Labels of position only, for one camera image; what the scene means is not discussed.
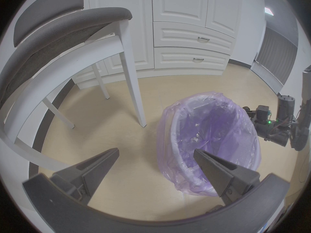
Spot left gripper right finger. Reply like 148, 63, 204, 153
194, 149, 261, 204

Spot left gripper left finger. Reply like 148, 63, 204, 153
50, 148, 120, 206

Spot purple plastic bag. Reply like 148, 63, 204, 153
157, 91, 262, 197

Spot white trash bin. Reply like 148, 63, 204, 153
170, 99, 259, 194

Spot grey curtain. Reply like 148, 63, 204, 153
258, 27, 299, 85

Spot white chair grey cushions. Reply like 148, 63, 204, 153
0, 0, 148, 172

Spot white wardrobe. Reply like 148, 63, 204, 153
73, 0, 243, 90

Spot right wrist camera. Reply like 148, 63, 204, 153
256, 105, 272, 124

